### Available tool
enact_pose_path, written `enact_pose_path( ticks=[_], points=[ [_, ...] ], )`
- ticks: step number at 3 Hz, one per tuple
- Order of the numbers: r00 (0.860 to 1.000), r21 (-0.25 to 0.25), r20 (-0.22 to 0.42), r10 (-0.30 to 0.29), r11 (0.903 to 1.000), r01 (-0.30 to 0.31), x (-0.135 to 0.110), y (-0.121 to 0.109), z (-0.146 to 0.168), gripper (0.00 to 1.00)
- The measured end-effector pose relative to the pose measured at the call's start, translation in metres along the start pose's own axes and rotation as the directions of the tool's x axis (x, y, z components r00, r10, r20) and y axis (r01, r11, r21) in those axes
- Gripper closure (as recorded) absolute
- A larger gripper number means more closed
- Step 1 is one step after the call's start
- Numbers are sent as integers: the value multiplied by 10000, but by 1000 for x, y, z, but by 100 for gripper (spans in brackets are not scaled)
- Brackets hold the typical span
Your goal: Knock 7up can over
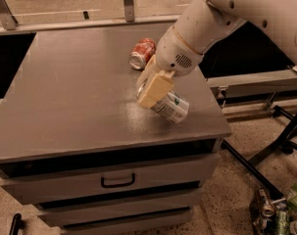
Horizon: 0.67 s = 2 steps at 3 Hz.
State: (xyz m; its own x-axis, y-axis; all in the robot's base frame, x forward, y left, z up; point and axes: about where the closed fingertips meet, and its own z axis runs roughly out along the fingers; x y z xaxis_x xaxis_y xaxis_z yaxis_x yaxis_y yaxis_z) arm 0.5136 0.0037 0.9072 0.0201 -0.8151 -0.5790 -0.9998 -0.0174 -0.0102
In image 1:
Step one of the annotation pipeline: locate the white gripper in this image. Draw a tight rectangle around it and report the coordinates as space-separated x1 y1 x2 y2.
136 26 203 109

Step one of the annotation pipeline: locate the silver 7up can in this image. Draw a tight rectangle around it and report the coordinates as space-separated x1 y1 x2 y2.
151 91 190 123

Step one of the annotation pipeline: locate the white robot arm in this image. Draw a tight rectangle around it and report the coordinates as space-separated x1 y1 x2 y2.
136 0 297 109

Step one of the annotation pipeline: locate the red soda can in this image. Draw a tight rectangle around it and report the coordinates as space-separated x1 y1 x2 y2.
128 38 156 71

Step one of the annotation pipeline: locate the grey drawer cabinet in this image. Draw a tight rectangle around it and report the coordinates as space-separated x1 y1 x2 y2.
0 23 230 235

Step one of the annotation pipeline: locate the black metal stand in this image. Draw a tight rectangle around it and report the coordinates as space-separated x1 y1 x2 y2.
221 106 297 199

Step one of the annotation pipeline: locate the pile of cans and trash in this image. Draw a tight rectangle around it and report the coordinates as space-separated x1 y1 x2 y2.
249 184 297 235

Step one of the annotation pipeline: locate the black object on floor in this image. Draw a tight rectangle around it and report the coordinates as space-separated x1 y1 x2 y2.
9 213 25 235

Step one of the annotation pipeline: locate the black drawer handle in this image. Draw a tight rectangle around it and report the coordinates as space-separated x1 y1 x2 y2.
100 173 136 189

